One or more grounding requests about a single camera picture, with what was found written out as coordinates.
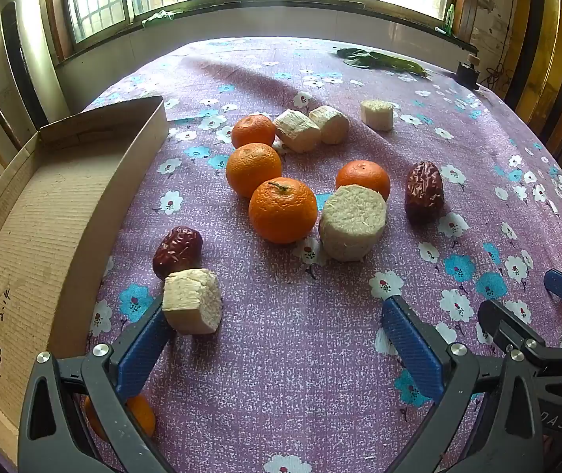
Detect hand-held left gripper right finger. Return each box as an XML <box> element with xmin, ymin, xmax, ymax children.
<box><xmin>381</xmin><ymin>296</ymin><xmax>544</xmax><ymax>473</ymax></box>

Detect dried red date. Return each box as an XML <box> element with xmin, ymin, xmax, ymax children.
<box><xmin>152</xmin><ymin>226</ymin><xmax>203</xmax><ymax>280</ymax></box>
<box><xmin>404</xmin><ymin>160</ymin><xmax>445</xmax><ymax>224</ymax></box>

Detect white refrigerator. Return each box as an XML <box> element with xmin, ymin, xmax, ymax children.
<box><xmin>0</xmin><ymin>0</ymin><xmax>72</xmax><ymax>126</ymax></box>

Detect orange mandarin with stem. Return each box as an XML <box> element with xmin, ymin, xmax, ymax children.
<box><xmin>248</xmin><ymin>177</ymin><xmax>319</xmax><ymax>244</ymax></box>

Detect small black device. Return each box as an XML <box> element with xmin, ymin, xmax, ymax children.
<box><xmin>456</xmin><ymin>54</ymin><xmax>481</xmax><ymax>88</ymax></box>

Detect brown cardboard box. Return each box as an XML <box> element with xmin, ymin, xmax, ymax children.
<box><xmin>0</xmin><ymin>96</ymin><xmax>169</xmax><ymax>466</ymax></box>

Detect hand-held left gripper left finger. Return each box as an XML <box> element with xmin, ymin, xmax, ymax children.
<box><xmin>17</xmin><ymin>294</ymin><xmax>179</xmax><ymax>473</ymax></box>

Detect short peeled sugarcane piece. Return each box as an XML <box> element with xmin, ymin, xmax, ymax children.
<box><xmin>360</xmin><ymin>99</ymin><xmax>394</xmax><ymax>132</ymax></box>

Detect large peeled sugarcane piece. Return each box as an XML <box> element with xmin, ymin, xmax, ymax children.
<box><xmin>318</xmin><ymin>184</ymin><xmax>388</xmax><ymax>263</ymax></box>

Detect green cloth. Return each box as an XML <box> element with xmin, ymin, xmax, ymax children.
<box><xmin>141</xmin><ymin>10</ymin><xmax>183</xmax><ymax>28</ymax></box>

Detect green leafy vegetable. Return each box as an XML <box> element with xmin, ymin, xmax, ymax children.
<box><xmin>335</xmin><ymin>47</ymin><xmax>432</xmax><ymax>78</ymax></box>

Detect purple floral tablecloth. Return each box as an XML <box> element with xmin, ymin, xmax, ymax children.
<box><xmin>49</xmin><ymin>37</ymin><xmax>562</xmax><ymax>473</ymax></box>

